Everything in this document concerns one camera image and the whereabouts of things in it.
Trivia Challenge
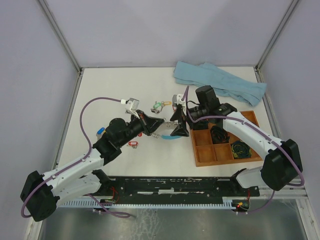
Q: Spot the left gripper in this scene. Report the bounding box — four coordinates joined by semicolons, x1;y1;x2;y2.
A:
117;109;165;147

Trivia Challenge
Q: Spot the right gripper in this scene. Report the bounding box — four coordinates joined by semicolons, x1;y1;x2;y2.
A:
170;104;208;138

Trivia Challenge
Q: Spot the large keyring holder blue handle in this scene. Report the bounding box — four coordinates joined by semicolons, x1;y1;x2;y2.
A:
151;117;183;141

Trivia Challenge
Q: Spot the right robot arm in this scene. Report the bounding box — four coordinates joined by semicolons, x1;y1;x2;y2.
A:
171;85;305;196

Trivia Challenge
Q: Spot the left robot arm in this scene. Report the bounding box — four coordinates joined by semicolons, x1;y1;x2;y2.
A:
20;110;165;222

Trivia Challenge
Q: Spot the green yellow tag key bunch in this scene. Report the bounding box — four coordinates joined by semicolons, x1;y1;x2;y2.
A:
150;101;172;114

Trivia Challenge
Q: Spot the wooden compartment tray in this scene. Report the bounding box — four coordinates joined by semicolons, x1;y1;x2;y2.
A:
190;121;262;167

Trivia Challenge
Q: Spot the rolled orange-dotted tie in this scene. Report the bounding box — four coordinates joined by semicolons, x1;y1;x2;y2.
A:
210;125;230;144

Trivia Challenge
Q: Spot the coloured tag key bunch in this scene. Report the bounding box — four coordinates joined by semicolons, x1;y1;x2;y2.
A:
96;127;105;139

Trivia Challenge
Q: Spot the light blue cloth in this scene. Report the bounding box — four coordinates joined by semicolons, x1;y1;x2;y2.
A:
173;61;267;107

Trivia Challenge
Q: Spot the rolled blue-yellow tie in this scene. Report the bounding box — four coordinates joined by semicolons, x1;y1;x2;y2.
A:
230;140;252;159

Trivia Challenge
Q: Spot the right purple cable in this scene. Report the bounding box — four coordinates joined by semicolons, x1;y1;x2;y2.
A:
181;86;305;215

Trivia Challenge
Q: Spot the purple cable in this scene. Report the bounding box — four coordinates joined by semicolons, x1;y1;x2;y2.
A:
181;86;305;215
20;96;131;219

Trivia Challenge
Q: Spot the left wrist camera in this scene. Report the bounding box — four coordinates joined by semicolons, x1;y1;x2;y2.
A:
125;98;140;119

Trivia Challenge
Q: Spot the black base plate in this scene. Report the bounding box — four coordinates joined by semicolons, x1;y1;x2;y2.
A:
93;176;260;204

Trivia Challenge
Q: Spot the grey cable duct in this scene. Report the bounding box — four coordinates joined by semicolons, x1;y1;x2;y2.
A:
59;197;236;210

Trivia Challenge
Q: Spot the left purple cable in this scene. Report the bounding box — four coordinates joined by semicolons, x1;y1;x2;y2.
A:
20;96;131;219

